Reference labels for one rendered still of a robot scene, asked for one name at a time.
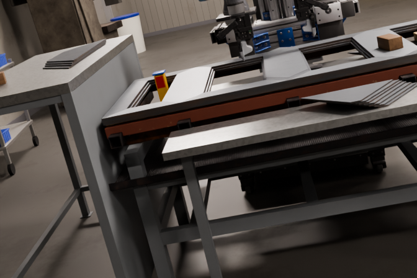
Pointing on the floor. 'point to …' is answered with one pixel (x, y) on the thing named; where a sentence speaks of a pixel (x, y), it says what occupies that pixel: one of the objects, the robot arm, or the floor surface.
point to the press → (62, 2)
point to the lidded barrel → (130, 23)
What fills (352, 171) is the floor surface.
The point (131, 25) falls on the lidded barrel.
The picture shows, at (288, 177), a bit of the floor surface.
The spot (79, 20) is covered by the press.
